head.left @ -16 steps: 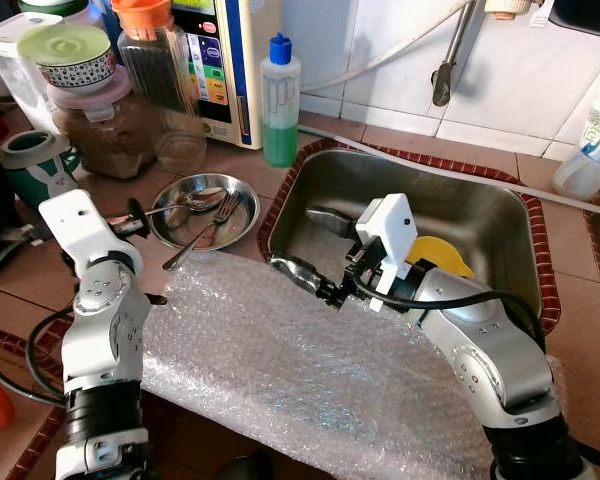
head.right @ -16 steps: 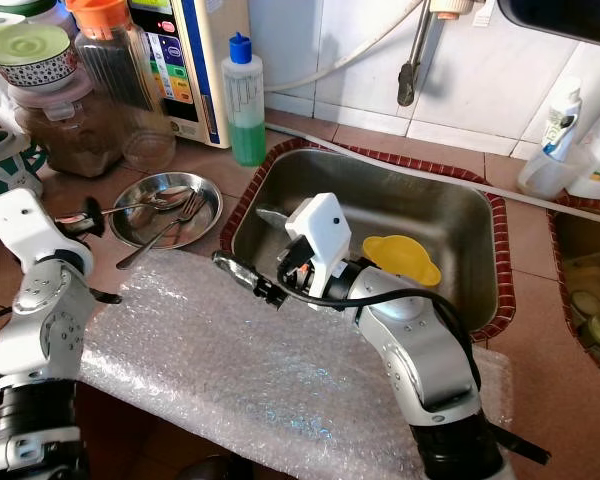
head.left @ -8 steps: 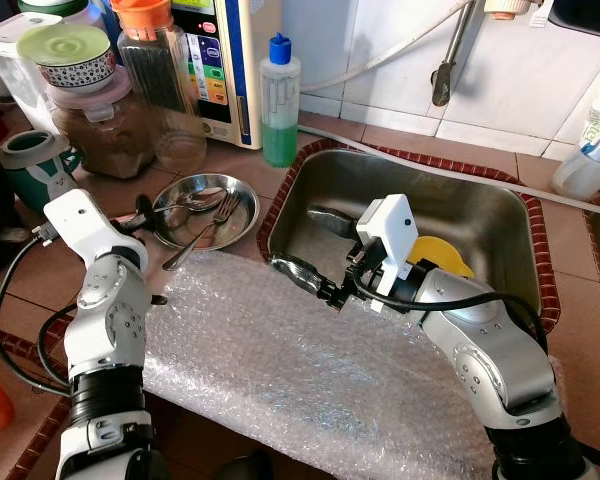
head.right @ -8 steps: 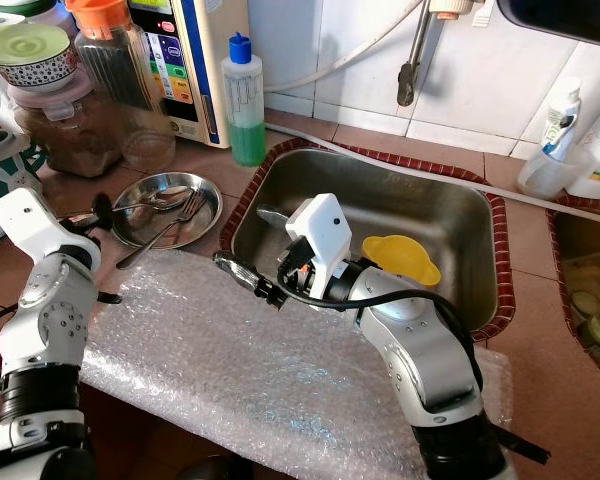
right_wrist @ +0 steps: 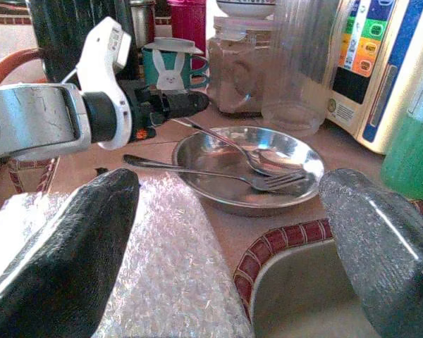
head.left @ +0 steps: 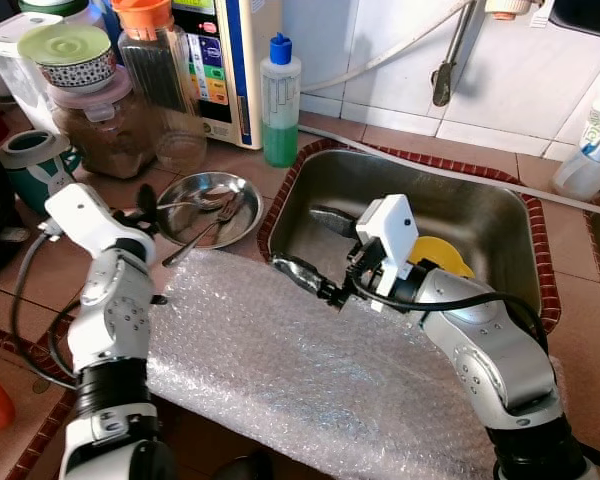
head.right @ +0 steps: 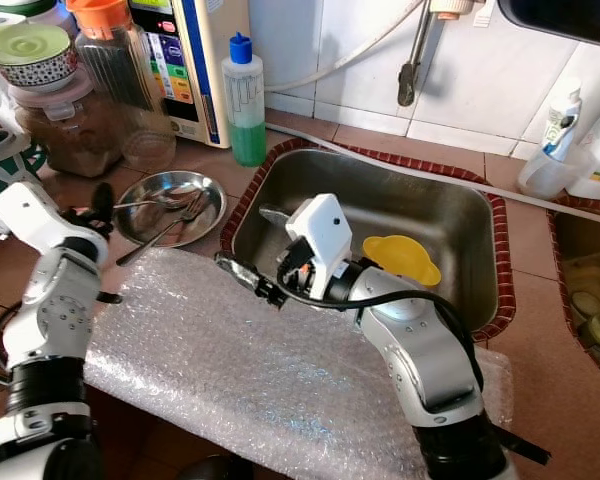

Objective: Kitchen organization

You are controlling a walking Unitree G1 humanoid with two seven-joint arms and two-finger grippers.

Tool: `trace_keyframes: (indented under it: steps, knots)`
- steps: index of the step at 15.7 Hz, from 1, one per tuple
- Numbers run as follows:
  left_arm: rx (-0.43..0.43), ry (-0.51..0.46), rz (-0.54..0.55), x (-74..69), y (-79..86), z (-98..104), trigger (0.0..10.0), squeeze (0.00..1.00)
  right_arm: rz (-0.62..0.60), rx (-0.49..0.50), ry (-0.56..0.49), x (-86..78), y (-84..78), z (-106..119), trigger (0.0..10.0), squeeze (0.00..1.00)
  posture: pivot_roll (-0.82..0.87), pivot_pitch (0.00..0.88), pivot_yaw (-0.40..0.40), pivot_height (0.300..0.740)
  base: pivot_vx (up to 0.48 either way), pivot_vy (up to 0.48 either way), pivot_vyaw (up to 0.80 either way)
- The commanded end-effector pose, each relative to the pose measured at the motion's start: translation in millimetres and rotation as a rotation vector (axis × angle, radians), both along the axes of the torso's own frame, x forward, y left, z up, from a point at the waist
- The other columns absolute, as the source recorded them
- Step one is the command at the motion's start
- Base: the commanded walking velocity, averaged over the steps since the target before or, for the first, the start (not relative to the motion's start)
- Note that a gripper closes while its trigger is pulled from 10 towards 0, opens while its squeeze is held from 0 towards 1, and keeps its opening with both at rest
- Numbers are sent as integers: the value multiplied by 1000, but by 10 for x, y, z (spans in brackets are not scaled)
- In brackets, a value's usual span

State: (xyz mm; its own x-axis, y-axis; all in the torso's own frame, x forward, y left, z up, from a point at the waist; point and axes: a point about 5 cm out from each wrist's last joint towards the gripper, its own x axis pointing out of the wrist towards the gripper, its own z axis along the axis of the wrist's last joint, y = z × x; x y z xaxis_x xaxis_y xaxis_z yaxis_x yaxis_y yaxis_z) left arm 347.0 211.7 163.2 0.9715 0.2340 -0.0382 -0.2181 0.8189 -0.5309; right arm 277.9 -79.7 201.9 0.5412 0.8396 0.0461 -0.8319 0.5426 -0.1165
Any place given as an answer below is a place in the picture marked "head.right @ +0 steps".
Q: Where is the white squeeze tube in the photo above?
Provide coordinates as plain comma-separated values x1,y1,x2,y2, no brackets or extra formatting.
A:
540,80,583,163

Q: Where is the clear plastic cup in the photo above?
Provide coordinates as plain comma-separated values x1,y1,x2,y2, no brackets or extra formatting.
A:
517,140,581,199

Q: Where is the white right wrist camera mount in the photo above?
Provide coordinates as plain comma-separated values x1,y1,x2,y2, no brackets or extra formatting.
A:
285,193,353,301

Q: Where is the green detergent bottle blue cap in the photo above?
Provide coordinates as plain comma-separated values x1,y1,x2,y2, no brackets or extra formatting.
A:
222,33,268,168

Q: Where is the patterned bowl green lid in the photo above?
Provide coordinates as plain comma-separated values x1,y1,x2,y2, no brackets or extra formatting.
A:
0,22,76,91

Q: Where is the white jar green band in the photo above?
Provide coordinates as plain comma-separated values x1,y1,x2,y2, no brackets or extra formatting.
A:
0,0,56,16

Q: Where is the dark blue basin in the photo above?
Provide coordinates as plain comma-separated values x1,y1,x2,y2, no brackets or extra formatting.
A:
500,0,600,51

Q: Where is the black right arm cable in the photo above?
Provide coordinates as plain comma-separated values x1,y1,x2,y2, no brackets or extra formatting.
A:
275,265,486,391

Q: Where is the steel bowl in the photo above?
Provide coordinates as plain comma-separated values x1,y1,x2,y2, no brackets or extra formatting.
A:
112,170,227,249

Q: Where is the clear bubble wrap sheet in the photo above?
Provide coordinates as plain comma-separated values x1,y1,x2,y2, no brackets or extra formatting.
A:
85,248,516,480

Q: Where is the steel sink basin with drain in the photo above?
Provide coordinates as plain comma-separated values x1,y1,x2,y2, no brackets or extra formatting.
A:
228,148,506,336

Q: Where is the clear jar orange lid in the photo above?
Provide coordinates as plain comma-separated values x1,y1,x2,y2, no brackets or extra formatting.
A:
65,0,176,173

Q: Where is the white water hose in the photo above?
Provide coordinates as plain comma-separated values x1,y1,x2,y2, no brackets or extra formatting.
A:
265,5,426,96

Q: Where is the clear plastic food container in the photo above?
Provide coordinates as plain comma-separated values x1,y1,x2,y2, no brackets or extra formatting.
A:
560,255,600,381

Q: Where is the steel sink basin holding dishes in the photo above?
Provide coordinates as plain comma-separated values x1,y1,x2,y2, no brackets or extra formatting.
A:
550,210,600,381

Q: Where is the green and white mug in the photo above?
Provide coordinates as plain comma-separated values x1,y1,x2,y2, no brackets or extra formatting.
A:
0,128,46,201

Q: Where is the beige water filter appliance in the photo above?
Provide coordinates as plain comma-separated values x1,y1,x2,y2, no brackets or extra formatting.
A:
130,0,253,149

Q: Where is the wall tap dark spout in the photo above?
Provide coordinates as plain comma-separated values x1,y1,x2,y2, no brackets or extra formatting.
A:
397,0,486,109

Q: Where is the brown filled jar pink lid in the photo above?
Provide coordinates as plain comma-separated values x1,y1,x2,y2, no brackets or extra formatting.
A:
12,68,126,179

